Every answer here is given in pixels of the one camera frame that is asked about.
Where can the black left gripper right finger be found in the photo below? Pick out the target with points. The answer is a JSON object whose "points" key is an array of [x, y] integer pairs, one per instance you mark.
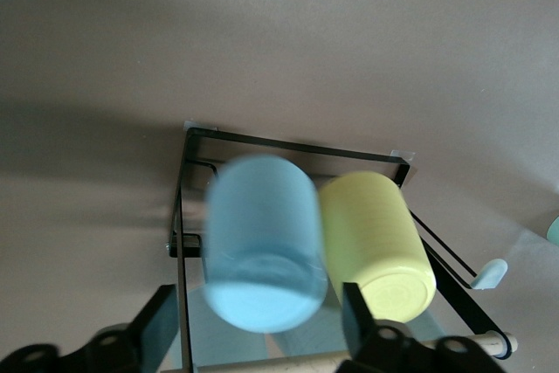
{"points": [[358, 325]]}

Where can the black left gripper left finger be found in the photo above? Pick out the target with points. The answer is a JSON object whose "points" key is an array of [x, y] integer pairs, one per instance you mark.
{"points": [[153, 329]]}

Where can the blue cup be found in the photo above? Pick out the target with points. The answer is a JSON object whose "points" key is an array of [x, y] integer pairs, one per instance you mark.
{"points": [[262, 237]]}

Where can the pale green cup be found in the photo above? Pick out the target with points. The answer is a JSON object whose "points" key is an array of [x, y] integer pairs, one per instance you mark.
{"points": [[554, 235]]}

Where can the yellow cup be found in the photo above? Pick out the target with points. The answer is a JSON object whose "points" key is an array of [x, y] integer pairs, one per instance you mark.
{"points": [[371, 237]]}

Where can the clear tape piece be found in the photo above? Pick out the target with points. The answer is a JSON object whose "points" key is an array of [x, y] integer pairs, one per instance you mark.
{"points": [[404, 154]]}

